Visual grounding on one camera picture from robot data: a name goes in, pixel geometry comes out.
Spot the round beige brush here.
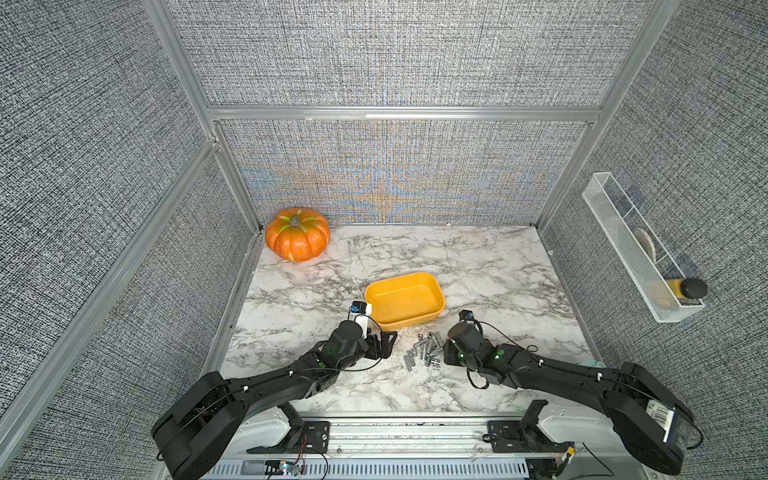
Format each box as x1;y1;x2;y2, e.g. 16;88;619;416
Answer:
633;227;657;263

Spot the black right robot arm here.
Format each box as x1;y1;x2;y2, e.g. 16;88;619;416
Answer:
444;320;698;475

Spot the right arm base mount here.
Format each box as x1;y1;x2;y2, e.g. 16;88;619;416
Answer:
482;400;574;462

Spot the orange decorative pumpkin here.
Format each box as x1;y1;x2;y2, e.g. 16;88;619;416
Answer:
265;208;331;263

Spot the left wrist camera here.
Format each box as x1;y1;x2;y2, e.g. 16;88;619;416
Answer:
348;300;372;334

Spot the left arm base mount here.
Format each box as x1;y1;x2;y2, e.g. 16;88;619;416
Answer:
245;403;331;454

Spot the clear wall-mounted shelf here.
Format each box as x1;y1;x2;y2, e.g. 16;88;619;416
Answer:
582;172;705;323

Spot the yellow plastic storage box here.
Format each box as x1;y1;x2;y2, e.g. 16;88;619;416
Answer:
365;272;446;332

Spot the pile of silver sockets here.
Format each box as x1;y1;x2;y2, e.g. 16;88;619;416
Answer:
403;332;445;372

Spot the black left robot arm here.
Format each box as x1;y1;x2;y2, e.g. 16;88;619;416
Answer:
151;320;398;479

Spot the yellow bottle black cap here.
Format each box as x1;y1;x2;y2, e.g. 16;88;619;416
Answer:
665;277;709;300

